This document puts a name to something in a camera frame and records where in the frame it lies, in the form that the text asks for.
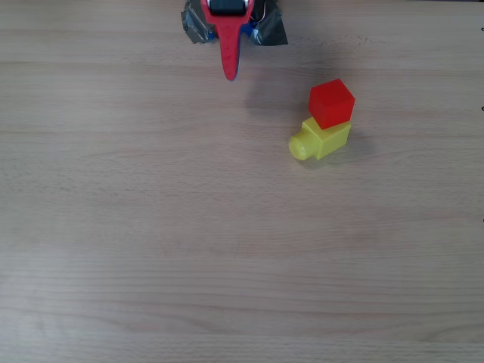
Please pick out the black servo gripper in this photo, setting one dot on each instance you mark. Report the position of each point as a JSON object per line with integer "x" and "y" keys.
{"x": 228, "y": 22}

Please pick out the yellow block with round peg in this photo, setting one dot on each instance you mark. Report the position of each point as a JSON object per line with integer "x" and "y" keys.
{"x": 325, "y": 143}

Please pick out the red cube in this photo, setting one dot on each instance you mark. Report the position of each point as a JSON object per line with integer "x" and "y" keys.
{"x": 331, "y": 104}

